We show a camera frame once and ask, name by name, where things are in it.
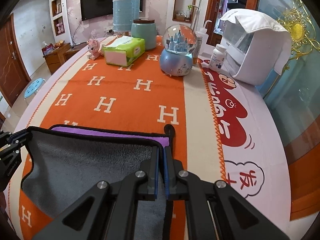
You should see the purple and grey towel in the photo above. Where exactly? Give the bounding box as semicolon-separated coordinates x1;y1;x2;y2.
21;125;175;239

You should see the blue round stool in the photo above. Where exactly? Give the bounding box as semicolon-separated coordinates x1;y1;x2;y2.
24;78;46;100

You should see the brown wooden door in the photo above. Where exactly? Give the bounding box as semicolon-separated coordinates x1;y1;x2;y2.
0;14;31;106

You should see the wooden tv cabinet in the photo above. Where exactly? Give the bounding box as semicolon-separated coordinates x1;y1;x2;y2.
43;43;87;74

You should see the red snack box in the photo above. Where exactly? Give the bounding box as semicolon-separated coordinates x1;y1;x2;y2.
42;42;55;56

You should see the pink toy figurine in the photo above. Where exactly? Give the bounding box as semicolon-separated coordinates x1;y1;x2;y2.
87;38;103;60

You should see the orange H-pattern blanket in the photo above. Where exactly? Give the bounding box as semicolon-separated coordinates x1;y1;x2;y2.
7;35;227;240

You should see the green tissue box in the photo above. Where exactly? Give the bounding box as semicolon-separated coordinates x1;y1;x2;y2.
101;36;145;67

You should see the white pill bottle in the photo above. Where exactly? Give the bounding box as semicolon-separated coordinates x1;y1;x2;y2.
209;44;227;72

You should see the light blue lamp shade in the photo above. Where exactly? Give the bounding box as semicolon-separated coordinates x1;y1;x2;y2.
113;0;140;36

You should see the mint green ceramic jar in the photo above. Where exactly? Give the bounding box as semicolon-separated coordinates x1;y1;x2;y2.
131;18;157;50

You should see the white appliance with cloth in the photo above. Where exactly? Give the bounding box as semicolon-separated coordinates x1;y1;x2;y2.
220;9;292;86

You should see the blue castle snow globe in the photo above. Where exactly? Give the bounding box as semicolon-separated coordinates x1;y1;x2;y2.
159;24;197;77

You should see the white squeeze bottle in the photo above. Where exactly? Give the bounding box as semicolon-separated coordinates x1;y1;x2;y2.
196;20;212;55

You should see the white wall shelf unit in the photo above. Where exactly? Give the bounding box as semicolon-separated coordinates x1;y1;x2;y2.
49;0;71;43

